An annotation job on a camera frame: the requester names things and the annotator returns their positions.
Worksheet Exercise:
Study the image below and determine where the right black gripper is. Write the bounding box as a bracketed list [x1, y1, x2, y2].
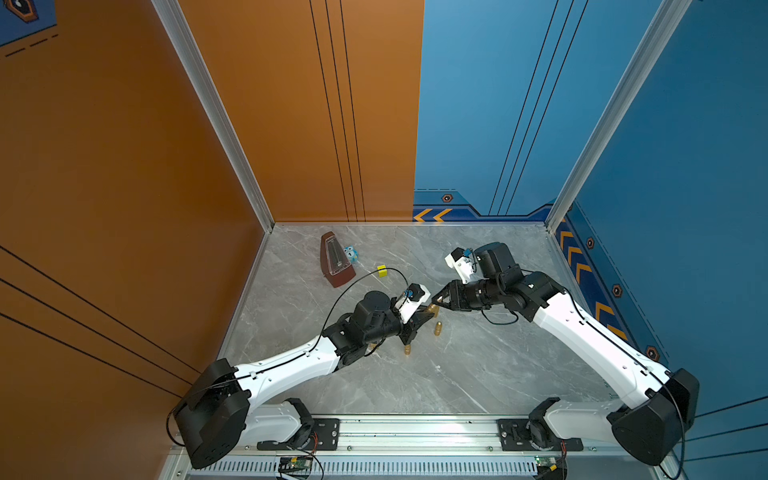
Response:
[429, 279, 504, 310]

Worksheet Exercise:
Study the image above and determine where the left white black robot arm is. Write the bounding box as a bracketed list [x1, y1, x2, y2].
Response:
[171, 283, 433, 469]

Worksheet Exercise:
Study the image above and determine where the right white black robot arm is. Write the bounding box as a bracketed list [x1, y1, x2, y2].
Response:
[432, 242, 700, 467]

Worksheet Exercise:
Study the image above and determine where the small blue owl toy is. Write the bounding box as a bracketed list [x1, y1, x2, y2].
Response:
[344, 246, 358, 264]

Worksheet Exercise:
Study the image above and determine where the dark red metronome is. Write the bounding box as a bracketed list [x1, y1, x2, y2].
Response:
[320, 231, 356, 288]

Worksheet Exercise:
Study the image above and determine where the left green circuit board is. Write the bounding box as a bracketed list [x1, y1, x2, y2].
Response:
[276, 455, 314, 480]

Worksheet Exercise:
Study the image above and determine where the green circuit board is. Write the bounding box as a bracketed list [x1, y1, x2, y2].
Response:
[533, 456, 568, 480]
[276, 455, 314, 480]

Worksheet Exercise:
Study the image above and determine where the right green circuit board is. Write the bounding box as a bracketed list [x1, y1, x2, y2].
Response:
[533, 456, 568, 480]

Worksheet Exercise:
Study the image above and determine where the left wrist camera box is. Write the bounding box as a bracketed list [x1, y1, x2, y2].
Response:
[394, 283, 431, 324]

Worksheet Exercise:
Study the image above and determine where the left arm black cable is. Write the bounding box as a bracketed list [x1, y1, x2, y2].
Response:
[307, 266, 412, 355]

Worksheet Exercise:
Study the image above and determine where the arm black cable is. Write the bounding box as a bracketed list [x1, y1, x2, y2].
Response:
[307, 266, 412, 355]
[479, 305, 522, 328]

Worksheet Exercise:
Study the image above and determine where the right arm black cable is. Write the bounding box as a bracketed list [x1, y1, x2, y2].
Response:
[479, 305, 522, 328]

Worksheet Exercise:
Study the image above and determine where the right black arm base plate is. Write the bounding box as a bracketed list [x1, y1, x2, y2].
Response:
[496, 418, 584, 452]

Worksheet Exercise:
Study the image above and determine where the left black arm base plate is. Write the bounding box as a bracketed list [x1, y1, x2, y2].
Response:
[257, 418, 341, 452]

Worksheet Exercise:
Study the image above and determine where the aluminium front rail frame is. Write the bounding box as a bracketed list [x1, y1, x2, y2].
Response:
[159, 414, 685, 479]

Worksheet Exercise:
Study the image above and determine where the right aluminium corner post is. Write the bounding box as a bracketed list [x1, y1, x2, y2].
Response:
[544, 0, 691, 234]

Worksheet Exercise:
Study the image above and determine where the aluminium corner post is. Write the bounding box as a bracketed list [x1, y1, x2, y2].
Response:
[544, 0, 691, 234]
[151, 0, 275, 234]

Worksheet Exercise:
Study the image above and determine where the left aluminium corner post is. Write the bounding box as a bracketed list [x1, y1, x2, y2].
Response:
[151, 0, 275, 234]

